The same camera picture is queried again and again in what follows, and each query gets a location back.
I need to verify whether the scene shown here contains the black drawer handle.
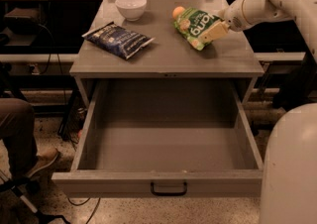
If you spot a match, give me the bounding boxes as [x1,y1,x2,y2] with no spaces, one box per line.
[150,182,188,197]

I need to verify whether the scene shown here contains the person's leg in trousers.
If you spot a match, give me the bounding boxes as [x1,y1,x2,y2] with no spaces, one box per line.
[0,98,38,178]

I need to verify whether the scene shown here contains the black chair base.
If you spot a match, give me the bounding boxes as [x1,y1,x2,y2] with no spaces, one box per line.
[0,169,71,224]

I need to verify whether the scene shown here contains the blue chip bag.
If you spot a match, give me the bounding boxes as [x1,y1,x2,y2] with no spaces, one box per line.
[82,22,154,60]

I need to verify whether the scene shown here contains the white bowl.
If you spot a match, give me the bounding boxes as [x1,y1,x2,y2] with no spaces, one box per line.
[115,0,147,21]

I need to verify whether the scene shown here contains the black cable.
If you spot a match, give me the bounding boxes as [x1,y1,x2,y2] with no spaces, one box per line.
[37,0,68,103]

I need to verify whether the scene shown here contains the green rice chip bag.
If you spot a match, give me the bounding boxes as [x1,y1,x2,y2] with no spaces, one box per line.
[173,7,222,51]

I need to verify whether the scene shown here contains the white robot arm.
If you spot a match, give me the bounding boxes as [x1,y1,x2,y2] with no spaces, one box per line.
[202,0,317,224]

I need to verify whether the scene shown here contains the tan shoe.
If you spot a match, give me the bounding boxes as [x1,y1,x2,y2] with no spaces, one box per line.
[25,148,59,178]

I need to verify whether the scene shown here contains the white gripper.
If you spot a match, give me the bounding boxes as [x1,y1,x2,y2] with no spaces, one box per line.
[199,0,249,43]

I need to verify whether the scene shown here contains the orange fruit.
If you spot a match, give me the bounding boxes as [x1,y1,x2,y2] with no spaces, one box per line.
[172,6,185,19]

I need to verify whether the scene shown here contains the open grey drawer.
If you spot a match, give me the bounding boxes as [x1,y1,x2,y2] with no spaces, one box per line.
[53,78,263,197]

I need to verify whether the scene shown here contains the dark box on shelf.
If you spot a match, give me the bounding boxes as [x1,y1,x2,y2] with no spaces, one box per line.
[3,8,41,35]

